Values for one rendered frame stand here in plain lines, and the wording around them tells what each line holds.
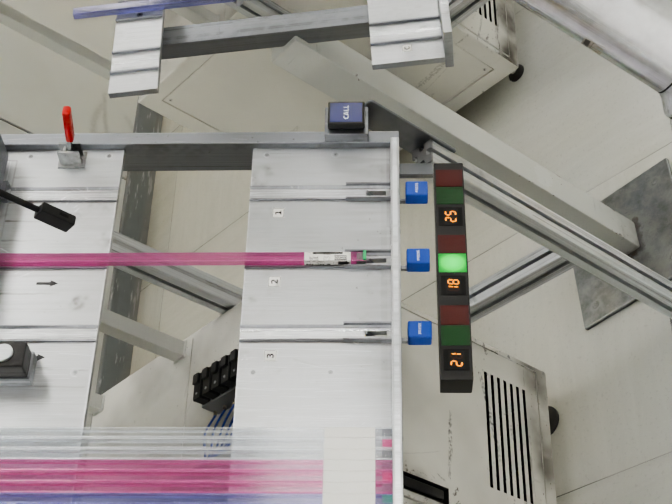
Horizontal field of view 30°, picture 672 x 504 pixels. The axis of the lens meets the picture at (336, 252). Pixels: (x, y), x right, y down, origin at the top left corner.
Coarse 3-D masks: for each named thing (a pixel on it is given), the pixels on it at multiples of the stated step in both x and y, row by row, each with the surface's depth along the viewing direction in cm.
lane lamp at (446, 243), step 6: (438, 240) 165; (444, 240) 165; (450, 240) 165; (456, 240) 165; (462, 240) 165; (438, 246) 165; (444, 246) 165; (450, 246) 165; (456, 246) 165; (462, 246) 165; (438, 252) 164; (444, 252) 164; (450, 252) 164; (456, 252) 164; (462, 252) 164
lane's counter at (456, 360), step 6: (444, 354) 155; (450, 354) 155; (456, 354) 155; (462, 354) 155; (468, 354) 155; (444, 360) 155; (450, 360) 155; (456, 360) 155; (462, 360) 155; (468, 360) 155; (444, 366) 154; (450, 366) 154; (456, 366) 154; (462, 366) 154; (468, 366) 154
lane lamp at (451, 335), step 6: (444, 330) 157; (450, 330) 157; (456, 330) 157; (462, 330) 157; (468, 330) 157; (444, 336) 157; (450, 336) 157; (456, 336) 157; (462, 336) 157; (468, 336) 157; (444, 342) 156; (450, 342) 156; (456, 342) 156; (462, 342) 156; (468, 342) 156
